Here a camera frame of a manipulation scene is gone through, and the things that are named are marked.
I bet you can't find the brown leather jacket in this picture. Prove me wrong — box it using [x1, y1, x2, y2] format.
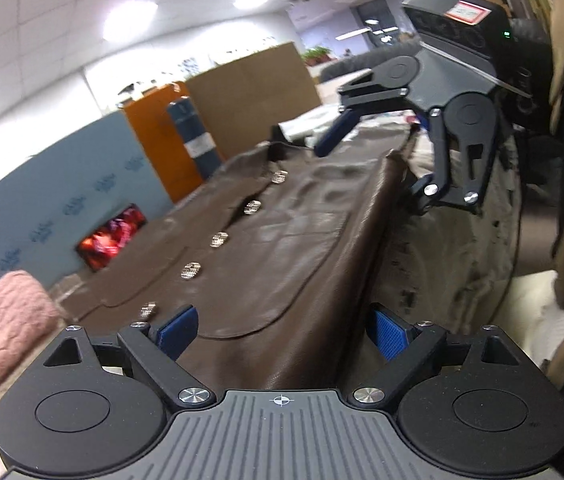
[62, 125, 408, 392]

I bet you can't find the white folded garment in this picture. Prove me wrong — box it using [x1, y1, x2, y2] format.
[272, 104, 340, 148]

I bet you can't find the brown cardboard board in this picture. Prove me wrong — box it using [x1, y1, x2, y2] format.
[185, 42, 322, 159]

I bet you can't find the phone with red screen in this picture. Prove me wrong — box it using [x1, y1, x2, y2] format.
[76, 204, 147, 272]

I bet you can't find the pink knitted sweater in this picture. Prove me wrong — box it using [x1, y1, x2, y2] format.
[0, 271, 66, 384]

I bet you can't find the dark blue thermos bottle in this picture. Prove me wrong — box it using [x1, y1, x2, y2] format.
[167, 96, 222, 180]

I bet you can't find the blue foam board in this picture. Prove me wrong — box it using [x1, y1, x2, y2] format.
[0, 112, 172, 287]

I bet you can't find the orange board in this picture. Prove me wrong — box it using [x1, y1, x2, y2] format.
[122, 81, 203, 203]

